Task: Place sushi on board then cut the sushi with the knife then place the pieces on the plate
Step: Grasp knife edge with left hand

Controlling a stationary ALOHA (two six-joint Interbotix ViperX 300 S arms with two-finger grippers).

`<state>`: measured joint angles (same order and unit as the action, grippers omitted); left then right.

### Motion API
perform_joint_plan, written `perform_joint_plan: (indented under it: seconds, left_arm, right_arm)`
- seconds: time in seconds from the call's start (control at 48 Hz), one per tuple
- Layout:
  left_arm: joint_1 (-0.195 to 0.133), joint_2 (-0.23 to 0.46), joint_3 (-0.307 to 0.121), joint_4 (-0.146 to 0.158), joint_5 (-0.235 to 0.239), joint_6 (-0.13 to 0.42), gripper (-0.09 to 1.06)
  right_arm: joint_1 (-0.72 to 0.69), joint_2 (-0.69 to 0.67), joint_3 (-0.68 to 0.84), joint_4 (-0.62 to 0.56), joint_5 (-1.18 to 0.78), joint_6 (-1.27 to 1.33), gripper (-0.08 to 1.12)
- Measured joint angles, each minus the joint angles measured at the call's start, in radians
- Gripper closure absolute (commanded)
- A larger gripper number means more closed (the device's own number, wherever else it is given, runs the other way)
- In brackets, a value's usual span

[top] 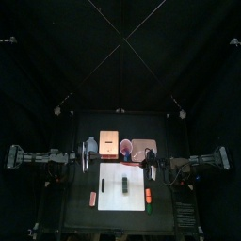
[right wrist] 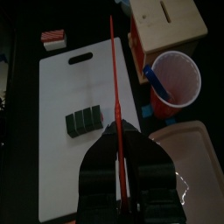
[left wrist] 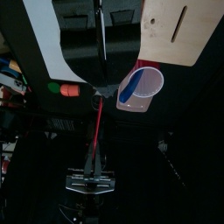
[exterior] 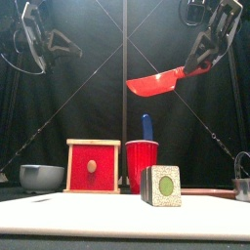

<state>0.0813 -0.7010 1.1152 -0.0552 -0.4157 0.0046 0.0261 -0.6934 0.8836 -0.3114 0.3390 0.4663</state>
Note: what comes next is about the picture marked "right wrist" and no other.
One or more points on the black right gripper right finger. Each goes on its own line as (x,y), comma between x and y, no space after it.
(154,178)

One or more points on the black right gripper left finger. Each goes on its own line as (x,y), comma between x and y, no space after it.
(97,175)

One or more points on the red toy knife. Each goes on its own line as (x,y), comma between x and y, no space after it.
(117,110)

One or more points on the beige plastic plate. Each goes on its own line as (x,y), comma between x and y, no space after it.
(192,172)

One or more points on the green seaweed sushi roll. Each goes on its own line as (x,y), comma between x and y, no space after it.
(84,120)

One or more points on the white cutting board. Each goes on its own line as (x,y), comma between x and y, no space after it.
(84,96)

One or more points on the red striped nigiri sushi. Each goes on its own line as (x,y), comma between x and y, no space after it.
(53,39)

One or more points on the blue tape marker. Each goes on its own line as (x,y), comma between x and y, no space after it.
(171,120)
(146,111)

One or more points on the blue plastic stick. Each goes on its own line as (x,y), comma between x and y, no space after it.
(157,83)

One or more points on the red plastic cup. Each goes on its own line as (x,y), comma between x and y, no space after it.
(175,84)

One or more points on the wooden box with slot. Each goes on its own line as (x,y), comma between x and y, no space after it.
(163,32)

